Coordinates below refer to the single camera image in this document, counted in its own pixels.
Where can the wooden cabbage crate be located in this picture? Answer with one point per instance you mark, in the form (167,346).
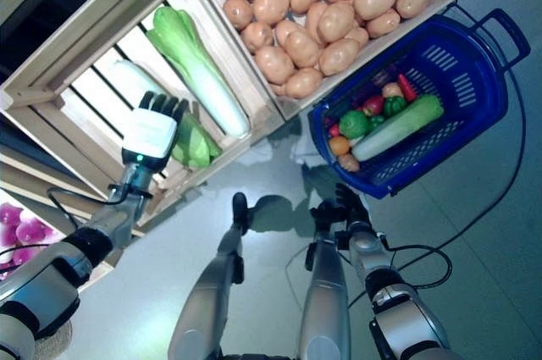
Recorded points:
(84,34)

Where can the small brown potato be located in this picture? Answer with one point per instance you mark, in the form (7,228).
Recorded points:
(349,162)

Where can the purple white onion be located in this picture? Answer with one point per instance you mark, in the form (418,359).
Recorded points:
(9,214)
(31,230)

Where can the red chili pepper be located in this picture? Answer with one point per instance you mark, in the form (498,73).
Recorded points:
(406,88)

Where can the small green bell pepper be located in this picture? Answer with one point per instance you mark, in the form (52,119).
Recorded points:
(394,106)

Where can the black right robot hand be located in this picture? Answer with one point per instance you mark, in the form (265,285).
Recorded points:
(351,212)

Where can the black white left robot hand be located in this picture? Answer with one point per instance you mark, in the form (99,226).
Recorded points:
(148,131)

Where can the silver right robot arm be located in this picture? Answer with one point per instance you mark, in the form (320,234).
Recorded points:
(406,313)

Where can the red apple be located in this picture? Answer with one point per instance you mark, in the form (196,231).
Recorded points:
(373,105)

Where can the small orange fruit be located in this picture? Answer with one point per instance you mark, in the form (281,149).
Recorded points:
(339,145)

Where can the bright green round pepper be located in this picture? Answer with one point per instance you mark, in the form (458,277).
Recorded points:
(353,123)

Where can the green white napa cabbage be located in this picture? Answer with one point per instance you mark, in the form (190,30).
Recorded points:
(197,146)
(398,127)
(190,59)

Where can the small beige onion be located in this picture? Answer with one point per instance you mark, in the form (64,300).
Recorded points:
(391,90)

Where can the wooden onion crate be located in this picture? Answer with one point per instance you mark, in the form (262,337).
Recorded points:
(101,269)

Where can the blue plastic shopping basket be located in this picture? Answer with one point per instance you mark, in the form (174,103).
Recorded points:
(482,93)

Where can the round woven wicker basket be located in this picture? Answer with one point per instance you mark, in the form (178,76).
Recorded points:
(59,343)

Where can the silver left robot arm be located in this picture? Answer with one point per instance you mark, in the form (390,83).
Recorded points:
(42,288)

